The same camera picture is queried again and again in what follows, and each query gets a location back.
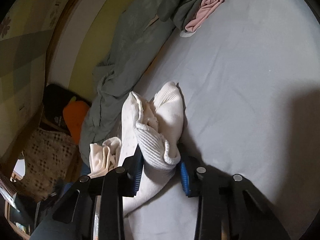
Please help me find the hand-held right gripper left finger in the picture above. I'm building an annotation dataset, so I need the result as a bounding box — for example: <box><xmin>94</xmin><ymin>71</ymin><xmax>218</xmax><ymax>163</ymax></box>
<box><xmin>51</xmin><ymin>145</ymin><xmax>144</xmax><ymax>240</ymax></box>

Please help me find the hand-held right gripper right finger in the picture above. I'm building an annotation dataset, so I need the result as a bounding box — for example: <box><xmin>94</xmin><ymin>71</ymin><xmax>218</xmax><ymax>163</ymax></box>
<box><xmin>179</xmin><ymin>145</ymin><xmax>290</xmax><ymax>240</ymax></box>

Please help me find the cream knit sweater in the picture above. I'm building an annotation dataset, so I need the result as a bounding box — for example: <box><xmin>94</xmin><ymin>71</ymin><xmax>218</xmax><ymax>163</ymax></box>
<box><xmin>89</xmin><ymin>81</ymin><xmax>187</xmax><ymax>218</ymax></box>

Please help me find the orange carrot plush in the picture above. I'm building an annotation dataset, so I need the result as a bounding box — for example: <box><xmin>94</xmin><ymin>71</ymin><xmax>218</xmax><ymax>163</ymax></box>
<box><xmin>62</xmin><ymin>96</ymin><xmax>90</xmax><ymax>143</ymax></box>

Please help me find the checkered floral curtain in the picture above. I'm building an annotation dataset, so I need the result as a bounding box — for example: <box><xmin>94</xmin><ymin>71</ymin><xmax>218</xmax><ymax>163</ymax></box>
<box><xmin>12</xmin><ymin>127</ymin><xmax>80</xmax><ymax>203</ymax></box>

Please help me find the black printed cushion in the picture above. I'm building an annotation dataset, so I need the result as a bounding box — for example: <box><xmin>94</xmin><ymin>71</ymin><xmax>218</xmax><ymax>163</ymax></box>
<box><xmin>42</xmin><ymin>84</ymin><xmax>90</xmax><ymax>135</ymax></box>

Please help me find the grey-green duvet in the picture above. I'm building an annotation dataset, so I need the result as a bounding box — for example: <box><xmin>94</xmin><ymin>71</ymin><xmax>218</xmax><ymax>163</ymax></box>
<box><xmin>79</xmin><ymin>0</ymin><xmax>180</xmax><ymax>165</ymax></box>

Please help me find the patchwork canopy cloth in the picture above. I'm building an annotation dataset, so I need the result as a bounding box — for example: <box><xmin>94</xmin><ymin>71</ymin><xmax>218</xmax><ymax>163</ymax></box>
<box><xmin>0</xmin><ymin>0</ymin><xmax>83</xmax><ymax>165</ymax></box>

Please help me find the pink folded garment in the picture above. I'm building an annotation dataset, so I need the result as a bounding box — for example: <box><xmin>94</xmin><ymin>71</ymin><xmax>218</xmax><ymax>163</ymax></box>
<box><xmin>185</xmin><ymin>0</ymin><xmax>225</xmax><ymax>34</ymax></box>

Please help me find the grey folded garment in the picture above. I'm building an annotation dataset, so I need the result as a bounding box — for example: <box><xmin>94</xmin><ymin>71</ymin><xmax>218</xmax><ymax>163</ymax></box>
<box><xmin>157</xmin><ymin>0</ymin><xmax>208</xmax><ymax>30</ymax></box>

